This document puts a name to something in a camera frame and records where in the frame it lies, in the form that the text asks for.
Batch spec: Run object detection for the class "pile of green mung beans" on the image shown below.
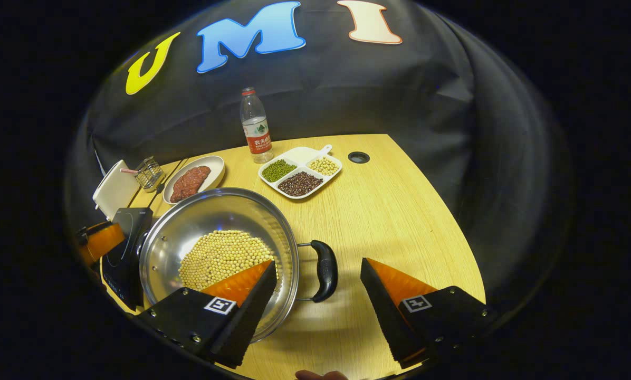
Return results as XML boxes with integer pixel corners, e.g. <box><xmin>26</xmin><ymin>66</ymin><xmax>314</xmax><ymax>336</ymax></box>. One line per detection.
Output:
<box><xmin>262</xmin><ymin>159</ymin><xmax>298</xmax><ymax>183</ymax></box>

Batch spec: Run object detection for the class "small pile of yellow beans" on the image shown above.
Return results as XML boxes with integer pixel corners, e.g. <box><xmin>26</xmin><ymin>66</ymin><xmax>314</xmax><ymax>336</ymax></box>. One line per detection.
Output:
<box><xmin>308</xmin><ymin>157</ymin><xmax>340</xmax><ymax>176</ymax></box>

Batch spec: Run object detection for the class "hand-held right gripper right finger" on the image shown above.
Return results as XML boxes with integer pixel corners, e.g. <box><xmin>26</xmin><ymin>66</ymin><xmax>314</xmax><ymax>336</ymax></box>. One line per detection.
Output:
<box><xmin>360</xmin><ymin>258</ymin><xmax>498</xmax><ymax>370</ymax></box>

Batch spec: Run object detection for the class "white divided dish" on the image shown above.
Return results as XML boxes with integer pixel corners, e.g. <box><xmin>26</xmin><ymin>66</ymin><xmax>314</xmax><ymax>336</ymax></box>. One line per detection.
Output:
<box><xmin>258</xmin><ymin>144</ymin><xmax>343</xmax><ymax>201</ymax></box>

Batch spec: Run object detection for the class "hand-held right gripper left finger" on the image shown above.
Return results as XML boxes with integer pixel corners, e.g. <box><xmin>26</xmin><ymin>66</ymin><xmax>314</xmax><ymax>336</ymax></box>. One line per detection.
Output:
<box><xmin>136</xmin><ymin>260</ymin><xmax>278</xmax><ymax>369</ymax></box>

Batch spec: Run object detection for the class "metal wire basket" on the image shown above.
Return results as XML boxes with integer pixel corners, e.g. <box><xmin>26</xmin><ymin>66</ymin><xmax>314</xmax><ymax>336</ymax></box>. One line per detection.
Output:
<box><xmin>135</xmin><ymin>156</ymin><xmax>165</xmax><ymax>191</ymax></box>

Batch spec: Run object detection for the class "clear plastic water bottle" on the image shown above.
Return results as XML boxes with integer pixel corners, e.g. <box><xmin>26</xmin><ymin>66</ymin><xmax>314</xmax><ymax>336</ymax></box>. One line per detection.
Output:
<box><xmin>240</xmin><ymin>87</ymin><xmax>275</xmax><ymax>164</ymax></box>

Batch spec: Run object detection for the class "red raw steak piece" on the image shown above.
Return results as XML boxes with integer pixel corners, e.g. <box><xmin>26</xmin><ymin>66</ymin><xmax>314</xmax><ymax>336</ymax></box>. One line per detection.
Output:
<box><xmin>184</xmin><ymin>165</ymin><xmax>212</xmax><ymax>188</ymax></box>
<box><xmin>169</xmin><ymin>177</ymin><xmax>203</xmax><ymax>203</ymax></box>

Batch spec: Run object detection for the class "pile of red beans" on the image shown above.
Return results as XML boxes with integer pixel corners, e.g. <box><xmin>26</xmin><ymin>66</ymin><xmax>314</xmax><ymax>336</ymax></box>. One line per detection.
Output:
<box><xmin>278</xmin><ymin>172</ymin><xmax>324</xmax><ymax>197</ymax></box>

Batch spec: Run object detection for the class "pile of soybeans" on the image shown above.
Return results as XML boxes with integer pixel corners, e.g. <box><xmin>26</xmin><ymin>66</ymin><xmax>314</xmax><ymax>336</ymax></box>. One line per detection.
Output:
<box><xmin>178</xmin><ymin>230</ymin><xmax>278</xmax><ymax>292</ymax></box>

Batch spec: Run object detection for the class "black backdrop cloth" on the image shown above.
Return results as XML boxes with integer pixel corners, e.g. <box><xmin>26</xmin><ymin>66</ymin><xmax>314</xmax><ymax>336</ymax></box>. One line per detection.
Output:
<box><xmin>65</xmin><ymin>0</ymin><xmax>575</xmax><ymax>317</ymax></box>

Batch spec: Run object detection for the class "black induction cooktop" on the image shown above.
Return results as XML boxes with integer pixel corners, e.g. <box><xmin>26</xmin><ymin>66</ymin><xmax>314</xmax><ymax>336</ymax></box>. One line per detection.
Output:
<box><xmin>100</xmin><ymin>207</ymin><xmax>154</xmax><ymax>311</ymax></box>

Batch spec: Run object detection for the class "round white plate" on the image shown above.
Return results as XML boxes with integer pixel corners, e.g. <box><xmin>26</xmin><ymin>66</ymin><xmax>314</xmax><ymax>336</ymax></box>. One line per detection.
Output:
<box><xmin>162</xmin><ymin>155</ymin><xmax>226</xmax><ymax>205</ymax></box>

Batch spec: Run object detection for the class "steel pot with black handles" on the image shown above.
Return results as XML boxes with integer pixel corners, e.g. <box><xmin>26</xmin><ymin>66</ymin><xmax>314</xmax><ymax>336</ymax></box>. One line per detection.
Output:
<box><xmin>139</xmin><ymin>187</ymin><xmax>339</xmax><ymax>344</ymax></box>

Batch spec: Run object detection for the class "white toaster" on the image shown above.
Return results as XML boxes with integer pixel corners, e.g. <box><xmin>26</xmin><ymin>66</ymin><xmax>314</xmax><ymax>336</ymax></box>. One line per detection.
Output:
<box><xmin>92</xmin><ymin>159</ymin><xmax>141</xmax><ymax>221</ymax></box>

